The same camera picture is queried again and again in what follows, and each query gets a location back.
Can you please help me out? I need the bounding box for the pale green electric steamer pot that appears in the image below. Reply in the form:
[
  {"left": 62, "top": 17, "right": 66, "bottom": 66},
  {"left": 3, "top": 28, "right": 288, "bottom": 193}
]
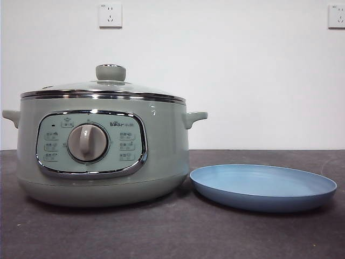
[{"left": 2, "top": 94, "right": 208, "bottom": 208}]

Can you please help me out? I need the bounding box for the white wall socket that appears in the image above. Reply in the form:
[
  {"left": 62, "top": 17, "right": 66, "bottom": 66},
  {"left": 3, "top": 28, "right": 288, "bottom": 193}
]
[
  {"left": 328, "top": 4, "right": 345, "bottom": 30},
  {"left": 98, "top": 4, "right": 123, "bottom": 29}
]

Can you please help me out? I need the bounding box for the blue plate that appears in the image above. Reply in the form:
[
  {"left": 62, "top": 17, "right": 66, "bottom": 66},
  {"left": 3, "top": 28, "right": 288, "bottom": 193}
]
[{"left": 189, "top": 163, "right": 338, "bottom": 213}]

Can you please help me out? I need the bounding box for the glass lid with green knob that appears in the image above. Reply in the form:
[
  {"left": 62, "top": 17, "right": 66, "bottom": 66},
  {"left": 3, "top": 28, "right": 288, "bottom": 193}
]
[{"left": 20, "top": 64, "right": 187, "bottom": 100}]

